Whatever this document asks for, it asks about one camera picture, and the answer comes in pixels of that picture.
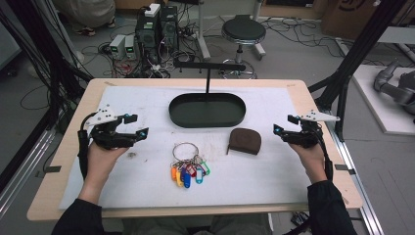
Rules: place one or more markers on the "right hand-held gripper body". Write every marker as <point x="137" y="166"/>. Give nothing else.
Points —
<point x="305" y="134"/>

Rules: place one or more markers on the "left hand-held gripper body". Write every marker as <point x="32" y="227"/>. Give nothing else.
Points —
<point x="104" y="137"/>

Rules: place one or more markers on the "brown pouch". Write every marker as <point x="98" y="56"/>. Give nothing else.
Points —
<point x="245" y="140"/>

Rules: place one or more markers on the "black oval tray with hanger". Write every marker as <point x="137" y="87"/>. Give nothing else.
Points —
<point x="207" y="111"/>

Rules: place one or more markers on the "person's left hand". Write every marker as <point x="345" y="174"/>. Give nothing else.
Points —
<point x="101" y="163"/>

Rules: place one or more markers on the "person's right hand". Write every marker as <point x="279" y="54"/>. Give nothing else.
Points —
<point x="311" y="161"/>

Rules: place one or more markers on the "black tape piece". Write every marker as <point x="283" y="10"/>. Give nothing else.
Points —
<point x="52" y="169"/>
<point x="344" y="168"/>

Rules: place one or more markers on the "white table mat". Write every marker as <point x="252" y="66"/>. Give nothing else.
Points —
<point x="163" y="182"/>

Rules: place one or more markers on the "grey power supply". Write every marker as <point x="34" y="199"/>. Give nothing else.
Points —
<point x="117" y="45"/>
<point x="130" y="47"/>

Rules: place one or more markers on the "white platform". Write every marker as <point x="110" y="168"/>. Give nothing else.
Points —
<point x="375" y="107"/>

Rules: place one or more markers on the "black computer tower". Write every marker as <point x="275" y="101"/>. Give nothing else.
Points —
<point x="169" y="27"/>
<point x="147" y="36"/>

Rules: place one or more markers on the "black round stool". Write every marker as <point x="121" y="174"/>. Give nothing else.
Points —
<point x="243" y="31"/>

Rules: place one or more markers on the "white box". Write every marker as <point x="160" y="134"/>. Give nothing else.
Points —
<point x="152" y="9"/>

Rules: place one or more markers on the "white table leg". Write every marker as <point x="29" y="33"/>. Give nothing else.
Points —
<point x="201" y="29"/>

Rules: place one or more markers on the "cardboard box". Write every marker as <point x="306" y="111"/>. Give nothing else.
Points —
<point x="352" y="16"/>

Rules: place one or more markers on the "aluminium rail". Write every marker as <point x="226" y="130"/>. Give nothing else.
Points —
<point x="362" y="192"/>
<point x="23" y="169"/>

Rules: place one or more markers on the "black frame stand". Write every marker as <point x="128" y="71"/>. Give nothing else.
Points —
<point x="42" y="55"/>
<point x="359" y="49"/>

